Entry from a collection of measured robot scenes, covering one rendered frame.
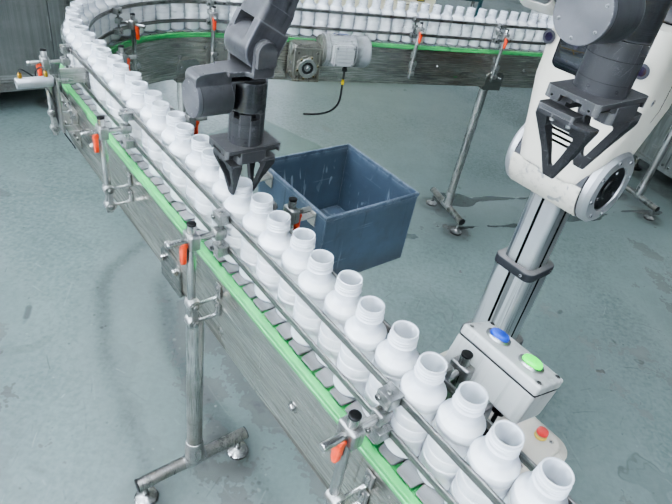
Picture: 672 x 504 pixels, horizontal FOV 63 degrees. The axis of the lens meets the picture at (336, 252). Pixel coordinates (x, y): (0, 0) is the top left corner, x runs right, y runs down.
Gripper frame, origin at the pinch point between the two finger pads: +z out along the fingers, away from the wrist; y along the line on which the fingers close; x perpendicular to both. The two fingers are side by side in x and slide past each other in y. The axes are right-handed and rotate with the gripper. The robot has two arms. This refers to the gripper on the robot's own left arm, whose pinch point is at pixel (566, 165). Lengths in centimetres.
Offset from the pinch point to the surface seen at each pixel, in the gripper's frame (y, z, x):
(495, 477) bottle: -18.0, 27.4, -15.8
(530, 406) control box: -2.6, 30.9, -10.6
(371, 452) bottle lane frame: -20.8, 39.9, -1.0
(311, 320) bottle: -18.0, 33.5, 19.1
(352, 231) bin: 22, 52, 55
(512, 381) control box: -2.9, 29.2, -7.1
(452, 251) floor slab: 157, 141, 113
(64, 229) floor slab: -14, 140, 211
